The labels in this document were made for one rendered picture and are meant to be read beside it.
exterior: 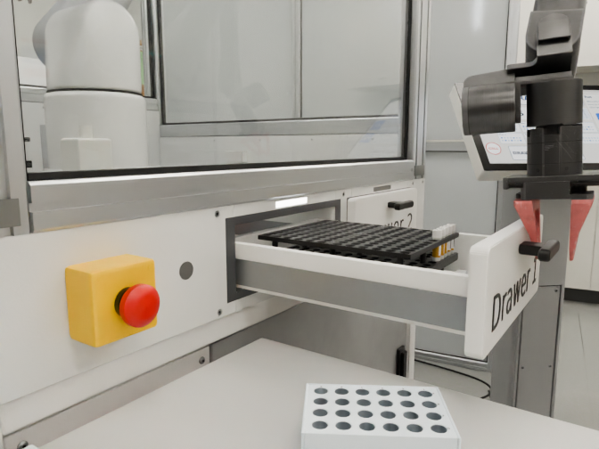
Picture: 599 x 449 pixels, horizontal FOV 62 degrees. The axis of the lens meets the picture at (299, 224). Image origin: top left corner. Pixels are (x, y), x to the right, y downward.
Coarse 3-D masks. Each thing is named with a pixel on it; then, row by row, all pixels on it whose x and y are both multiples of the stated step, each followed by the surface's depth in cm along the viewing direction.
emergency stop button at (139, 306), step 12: (132, 288) 45; (144, 288) 46; (120, 300) 45; (132, 300) 44; (144, 300) 45; (156, 300) 46; (120, 312) 45; (132, 312) 44; (144, 312) 45; (156, 312) 47; (132, 324) 45; (144, 324) 46
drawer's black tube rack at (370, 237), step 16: (304, 224) 77; (320, 224) 78; (336, 224) 78; (352, 224) 78; (368, 224) 78; (272, 240) 67; (288, 240) 66; (304, 240) 65; (320, 240) 65; (336, 240) 65; (352, 240) 65; (368, 240) 65; (384, 240) 65; (400, 240) 66; (416, 240) 65; (352, 256) 69; (368, 256) 69; (384, 256) 58; (448, 256) 69
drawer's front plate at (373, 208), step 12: (384, 192) 100; (396, 192) 103; (408, 192) 108; (348, 204) 90; (360, 204) 90; (372, 204) 94; (384, 204) 98; (348, 216) 90; (360, 216) 90; (372, 216) 94; (384, 216) 99; (396, 216) 104; (408, 216) 109
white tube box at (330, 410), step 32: (320, 384) 47; (320, 416) 43; (352, 416) 42; (384, 416) 43; (416, 416) 42; (448, 416) 42; (320, 448) 39; (352, 448) 39; (384, 448) 39; (416, 448) 39; (448, 448) 39
